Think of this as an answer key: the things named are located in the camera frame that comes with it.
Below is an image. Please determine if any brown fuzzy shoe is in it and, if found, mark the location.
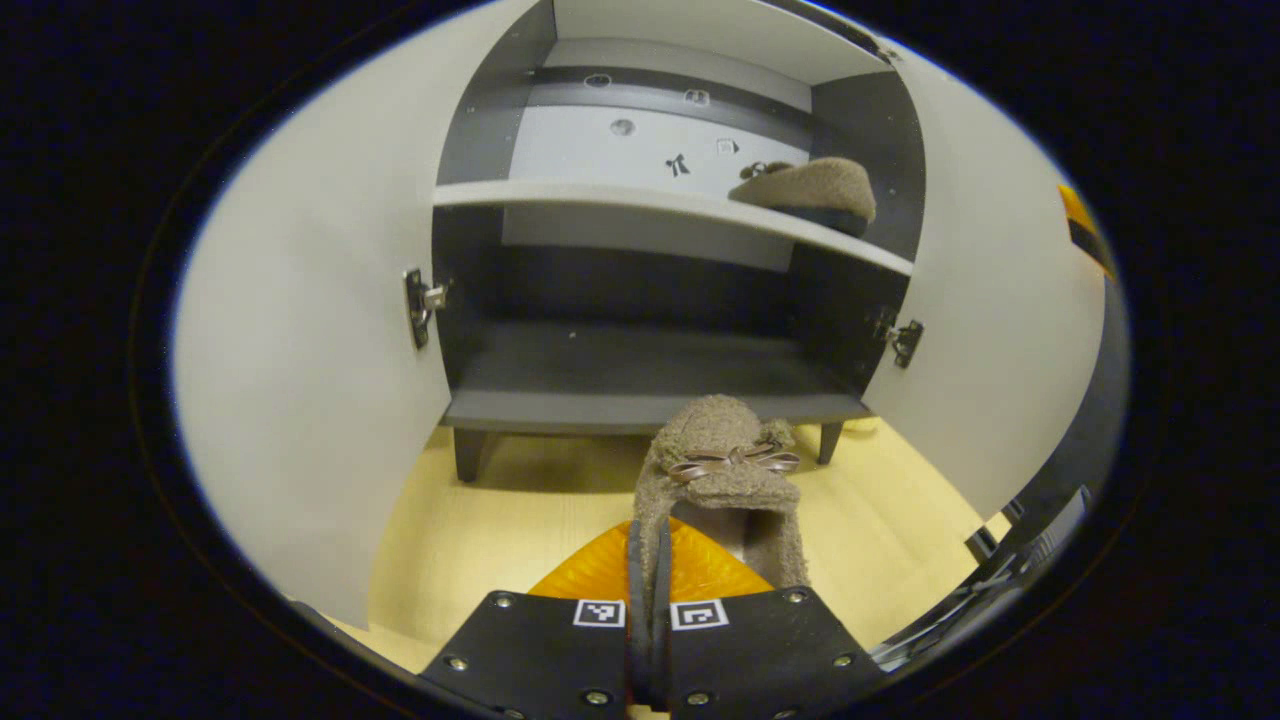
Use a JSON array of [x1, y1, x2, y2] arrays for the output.
[[728, 156, 878, 239], [632, 394, 809, 601]]

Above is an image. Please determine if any black backdrop stand base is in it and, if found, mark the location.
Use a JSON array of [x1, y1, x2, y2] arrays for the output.
[[868, 485, 1093, 673]]

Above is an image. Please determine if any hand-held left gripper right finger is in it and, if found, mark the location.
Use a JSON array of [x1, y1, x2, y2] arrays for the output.
[[650, 518, 889, 717]]

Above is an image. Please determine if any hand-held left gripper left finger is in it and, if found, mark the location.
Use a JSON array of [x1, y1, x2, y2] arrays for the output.
[[418, 518, 649, 717]]

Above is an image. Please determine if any metal door hinge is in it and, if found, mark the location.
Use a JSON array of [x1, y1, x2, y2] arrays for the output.
[[403, 267, 451, 351], [878, 313, 926, 370]]

